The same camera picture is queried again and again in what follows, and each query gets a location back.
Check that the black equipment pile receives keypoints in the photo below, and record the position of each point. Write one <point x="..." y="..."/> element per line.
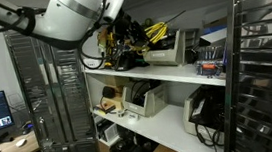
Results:
<point x="131" y="150"/>

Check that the clear plastic container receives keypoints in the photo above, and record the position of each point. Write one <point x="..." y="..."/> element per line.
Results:
<point x="210" y="52"/>

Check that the gray bin with black device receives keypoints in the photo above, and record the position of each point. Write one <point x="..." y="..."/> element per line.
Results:
<point x="190" y="114"/>

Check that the gray bin with label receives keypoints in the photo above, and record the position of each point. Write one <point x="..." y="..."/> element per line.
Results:
<point x="165" y="53"/>

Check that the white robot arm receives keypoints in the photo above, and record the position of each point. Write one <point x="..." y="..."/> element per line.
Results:
<point x="66" y="15"/>

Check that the white electronic device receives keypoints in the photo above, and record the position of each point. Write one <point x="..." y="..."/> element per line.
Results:
<point x="109" y="132"/>

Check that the white shelf unit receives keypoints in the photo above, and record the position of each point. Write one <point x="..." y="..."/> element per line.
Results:
<point x="162" y="73"/>

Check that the white computer mouse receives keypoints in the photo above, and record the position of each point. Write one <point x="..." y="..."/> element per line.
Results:
<point x="21" y="142"/>

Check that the tan cardboard box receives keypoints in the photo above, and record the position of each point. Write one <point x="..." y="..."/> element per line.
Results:
<point x="116" y="83"/>

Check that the clear box with orange part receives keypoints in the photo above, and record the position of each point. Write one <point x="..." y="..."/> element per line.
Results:
<point x="209" y="68"/>

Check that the tall metal server rack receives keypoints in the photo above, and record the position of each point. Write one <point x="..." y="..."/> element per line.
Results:
<point x="61" y="103"/>

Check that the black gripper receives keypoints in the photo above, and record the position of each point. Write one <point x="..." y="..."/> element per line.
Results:
<point x="125" y="28"/>

